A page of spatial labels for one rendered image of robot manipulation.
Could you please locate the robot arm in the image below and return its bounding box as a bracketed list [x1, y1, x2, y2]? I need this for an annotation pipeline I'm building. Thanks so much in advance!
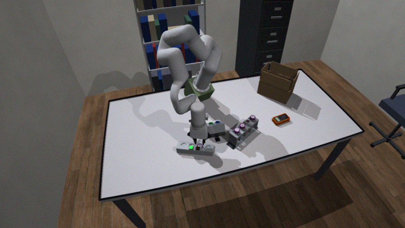
[157, 24, 223, 128]

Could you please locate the grey button housing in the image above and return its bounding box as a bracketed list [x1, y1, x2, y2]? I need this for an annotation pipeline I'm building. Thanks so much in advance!
[207, 121, 226, 142]

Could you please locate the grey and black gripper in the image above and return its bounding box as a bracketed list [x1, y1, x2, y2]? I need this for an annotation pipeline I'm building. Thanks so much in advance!
[187, 123, 211, 145]

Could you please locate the orange rectangular block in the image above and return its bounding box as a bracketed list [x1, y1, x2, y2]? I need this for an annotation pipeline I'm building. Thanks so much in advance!
[272, 113, 290, 126]

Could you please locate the brown cardboard box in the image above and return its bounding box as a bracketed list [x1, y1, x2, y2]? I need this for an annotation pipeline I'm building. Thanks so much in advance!
[257, 61, 299, 105]

